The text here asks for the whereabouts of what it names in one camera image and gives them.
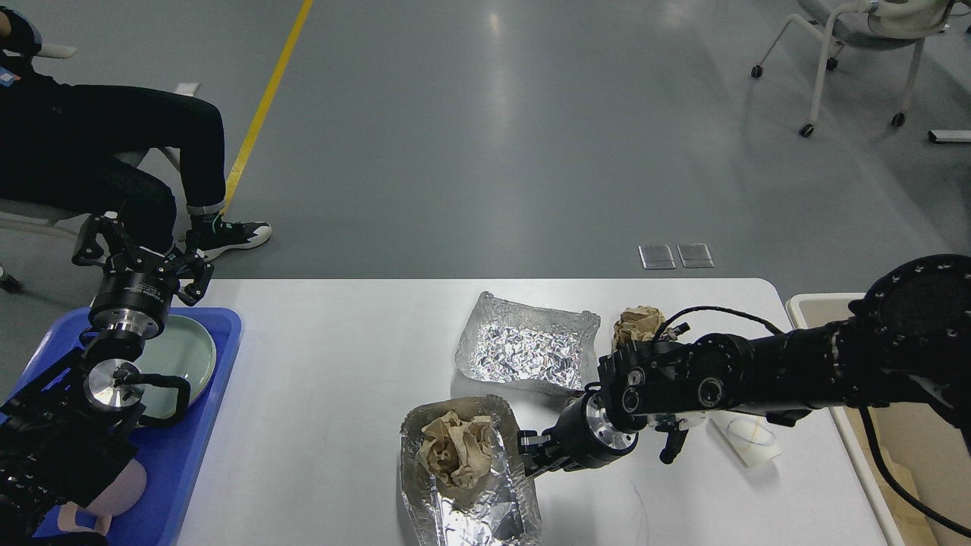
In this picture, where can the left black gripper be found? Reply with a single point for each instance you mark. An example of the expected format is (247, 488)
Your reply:
(135, 294)

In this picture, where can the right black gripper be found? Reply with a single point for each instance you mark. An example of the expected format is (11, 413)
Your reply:
(582, 438)

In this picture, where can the brown paper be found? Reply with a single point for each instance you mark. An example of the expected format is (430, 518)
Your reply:
(458, 451)

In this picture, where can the foil tray with paper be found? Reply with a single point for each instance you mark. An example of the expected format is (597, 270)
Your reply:
(501, 510)

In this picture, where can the mint green plate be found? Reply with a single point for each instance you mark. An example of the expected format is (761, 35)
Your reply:
(184, 349)

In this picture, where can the brown paper ball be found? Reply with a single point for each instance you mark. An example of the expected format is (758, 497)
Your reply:
(638, 323)

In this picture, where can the printed paper cup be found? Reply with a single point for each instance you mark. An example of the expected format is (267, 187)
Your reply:
(748, 435)

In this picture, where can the pink mug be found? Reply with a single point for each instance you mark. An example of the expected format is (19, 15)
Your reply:
(122, 494)

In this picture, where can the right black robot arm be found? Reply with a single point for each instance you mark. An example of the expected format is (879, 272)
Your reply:
(907, 340)

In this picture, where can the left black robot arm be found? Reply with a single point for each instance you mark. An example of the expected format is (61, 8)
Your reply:
(65, 436)

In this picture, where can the empty foil tray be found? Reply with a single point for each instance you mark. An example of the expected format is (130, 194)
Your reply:
(546, 350)

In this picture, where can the seated person in black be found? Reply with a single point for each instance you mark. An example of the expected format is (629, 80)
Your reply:
(61, 146)

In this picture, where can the left white chair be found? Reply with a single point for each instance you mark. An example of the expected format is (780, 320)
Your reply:
(48, 216)

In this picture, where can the white floor tile marker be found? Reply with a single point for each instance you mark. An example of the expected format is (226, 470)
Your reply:
(187, 88)

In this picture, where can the metal floor plate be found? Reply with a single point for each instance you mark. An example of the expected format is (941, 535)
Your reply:
(657, 257)
(695, 255)

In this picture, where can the beige plastic bin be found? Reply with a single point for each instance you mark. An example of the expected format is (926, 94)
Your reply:
(910, 434)

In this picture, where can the white bar on floor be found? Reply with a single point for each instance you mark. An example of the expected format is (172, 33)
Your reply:
(949, 136)

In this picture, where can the grey office chair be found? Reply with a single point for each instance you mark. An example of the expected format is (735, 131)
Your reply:
(869, 26)

